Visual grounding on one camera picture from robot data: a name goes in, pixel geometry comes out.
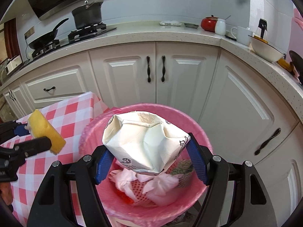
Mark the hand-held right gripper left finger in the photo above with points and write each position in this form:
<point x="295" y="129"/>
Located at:
<point x="104" y="167"/>

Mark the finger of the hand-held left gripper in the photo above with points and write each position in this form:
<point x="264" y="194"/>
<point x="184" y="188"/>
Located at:
<point x="21" y="130"/>
<point x="35" y="145"/>

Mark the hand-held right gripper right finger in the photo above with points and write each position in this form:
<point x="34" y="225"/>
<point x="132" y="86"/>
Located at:
<point x="197" y="163"/>

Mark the green patterned cloth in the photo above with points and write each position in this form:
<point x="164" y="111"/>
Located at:
<point x="183" y="170"/>

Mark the worn yellow sponge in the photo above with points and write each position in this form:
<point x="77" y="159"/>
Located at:
<point x="47" y="132"/>

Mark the pink lined trash bin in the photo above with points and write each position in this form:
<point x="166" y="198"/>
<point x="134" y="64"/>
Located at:
<point x="94" y="132"/>

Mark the trash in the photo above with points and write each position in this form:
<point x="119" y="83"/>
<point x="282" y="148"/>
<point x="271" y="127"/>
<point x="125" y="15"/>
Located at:
<point x="163" y="189"/>

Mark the white paper carton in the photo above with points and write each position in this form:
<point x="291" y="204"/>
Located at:
<point x="142" y="141"/>

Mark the person's left hand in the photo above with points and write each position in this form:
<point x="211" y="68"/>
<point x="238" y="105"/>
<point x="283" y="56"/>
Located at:
<point x="5" y="192"/>

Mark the white cabinet door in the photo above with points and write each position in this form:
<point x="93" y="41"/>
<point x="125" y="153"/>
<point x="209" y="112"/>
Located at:
<point x="189" y="80"/>
<point x="21" y="101"/>
<point x="241" y="113"/>
<point x="284" y="182"/>
<point x="123" y="75"/>
<point x="6" y="106"/>

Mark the red checkered tablecloth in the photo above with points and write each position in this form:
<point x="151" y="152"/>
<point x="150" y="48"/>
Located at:
<point x="71" y="113"/>

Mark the white cabinet drawer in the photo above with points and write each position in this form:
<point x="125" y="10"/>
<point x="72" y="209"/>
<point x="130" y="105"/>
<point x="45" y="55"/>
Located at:
<point x="61" y="85"/>

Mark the white kitchen appliance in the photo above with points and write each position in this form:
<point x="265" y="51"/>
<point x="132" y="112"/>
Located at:
<point x="11" y="65"/>

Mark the dark red curtain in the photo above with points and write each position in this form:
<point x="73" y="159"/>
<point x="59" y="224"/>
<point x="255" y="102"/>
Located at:
<point x="11" y="40"/>

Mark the black wok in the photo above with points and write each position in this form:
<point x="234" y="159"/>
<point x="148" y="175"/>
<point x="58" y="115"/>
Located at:
<point x="43" y="40"/>

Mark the black gas stove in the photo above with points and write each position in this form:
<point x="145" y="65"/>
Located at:
<point x="78" y="34"/>

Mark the black lidded pot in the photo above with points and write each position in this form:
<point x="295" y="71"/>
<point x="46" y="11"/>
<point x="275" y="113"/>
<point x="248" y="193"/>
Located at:
<point x="87" y="16"/>

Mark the yellow cloth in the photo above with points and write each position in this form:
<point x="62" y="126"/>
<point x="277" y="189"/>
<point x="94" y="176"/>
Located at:
<point x="285" y="65"/>

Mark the white basin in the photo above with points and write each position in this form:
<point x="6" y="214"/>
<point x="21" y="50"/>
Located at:
<point x="265" y="49"/>

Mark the white mug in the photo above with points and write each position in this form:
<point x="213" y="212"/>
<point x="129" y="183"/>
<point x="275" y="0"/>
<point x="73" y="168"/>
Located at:
<point x="242" y="35"/>

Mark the small grey dish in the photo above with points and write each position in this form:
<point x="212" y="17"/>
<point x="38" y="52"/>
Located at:
<point x="191" y="25"/>

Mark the white jar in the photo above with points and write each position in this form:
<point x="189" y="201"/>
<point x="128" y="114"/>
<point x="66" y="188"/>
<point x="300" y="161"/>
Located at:
<point x="221" y="27"/>

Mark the red pot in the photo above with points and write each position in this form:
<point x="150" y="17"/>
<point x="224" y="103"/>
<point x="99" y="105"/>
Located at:
<point x="209" y="24"/>

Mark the black frying pan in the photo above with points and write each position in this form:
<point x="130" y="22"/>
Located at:
<point x="297" y="63"/>

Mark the white packet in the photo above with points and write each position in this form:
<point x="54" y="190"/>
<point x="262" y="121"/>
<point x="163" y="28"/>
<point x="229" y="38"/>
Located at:
<point x="170" y="23"/>

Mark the pink thermos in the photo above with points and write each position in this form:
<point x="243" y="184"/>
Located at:
<point x="298" y="33"/>

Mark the wall socket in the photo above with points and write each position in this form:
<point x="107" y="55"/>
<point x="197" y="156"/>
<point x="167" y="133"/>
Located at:
<point x="29" y="33"/>

